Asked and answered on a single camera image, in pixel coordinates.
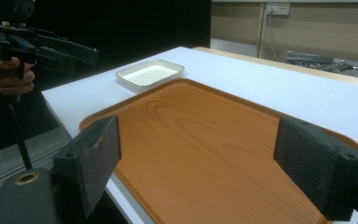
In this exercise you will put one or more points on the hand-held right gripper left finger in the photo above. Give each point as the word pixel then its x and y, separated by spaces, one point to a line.
pixel 90 161

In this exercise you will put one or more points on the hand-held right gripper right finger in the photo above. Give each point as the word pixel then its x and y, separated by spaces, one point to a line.
pixel 310 168

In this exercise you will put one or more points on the white rectangular dish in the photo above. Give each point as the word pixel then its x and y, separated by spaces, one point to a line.
pixel 150 74

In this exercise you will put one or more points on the orange wooden tray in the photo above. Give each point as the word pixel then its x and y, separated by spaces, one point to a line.
pixel 205 143

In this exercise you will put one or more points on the white wall socket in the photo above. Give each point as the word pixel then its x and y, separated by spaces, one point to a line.
pixel 277 8

